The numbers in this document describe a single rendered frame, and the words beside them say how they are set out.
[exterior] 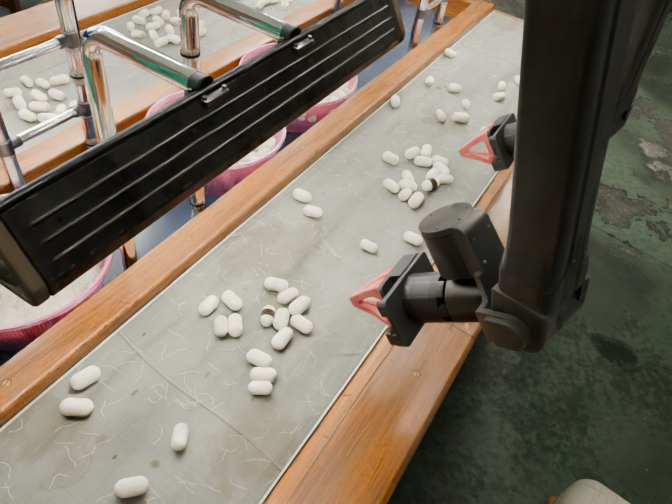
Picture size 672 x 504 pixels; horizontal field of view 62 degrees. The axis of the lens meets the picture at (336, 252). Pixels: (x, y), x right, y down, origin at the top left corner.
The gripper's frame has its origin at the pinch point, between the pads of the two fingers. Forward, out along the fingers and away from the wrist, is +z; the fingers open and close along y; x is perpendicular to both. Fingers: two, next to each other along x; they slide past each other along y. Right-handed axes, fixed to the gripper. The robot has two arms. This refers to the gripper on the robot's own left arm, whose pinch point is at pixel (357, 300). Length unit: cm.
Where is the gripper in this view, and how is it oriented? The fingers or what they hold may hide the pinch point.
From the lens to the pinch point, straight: 71.1
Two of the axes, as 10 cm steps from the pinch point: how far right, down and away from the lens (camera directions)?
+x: 4.5, 8.2, 3.6
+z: -7.2, 0.9, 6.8
